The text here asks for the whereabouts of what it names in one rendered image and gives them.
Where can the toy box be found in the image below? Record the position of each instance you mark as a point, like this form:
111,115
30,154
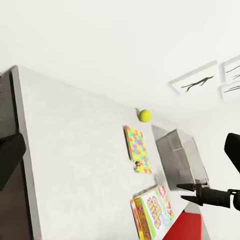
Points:
180,159

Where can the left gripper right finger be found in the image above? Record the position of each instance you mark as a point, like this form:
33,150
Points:
232,149

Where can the board game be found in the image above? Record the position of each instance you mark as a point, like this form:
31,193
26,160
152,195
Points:
153,212

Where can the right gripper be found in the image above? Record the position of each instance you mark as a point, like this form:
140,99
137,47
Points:
203,195

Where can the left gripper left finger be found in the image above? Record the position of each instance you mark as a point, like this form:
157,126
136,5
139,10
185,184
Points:
12,150

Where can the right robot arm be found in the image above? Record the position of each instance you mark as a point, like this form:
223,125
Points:
206,195

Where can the tennis ball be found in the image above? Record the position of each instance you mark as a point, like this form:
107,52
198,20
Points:
145,115

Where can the jigsaw puzzle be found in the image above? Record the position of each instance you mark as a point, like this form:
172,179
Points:
137,150

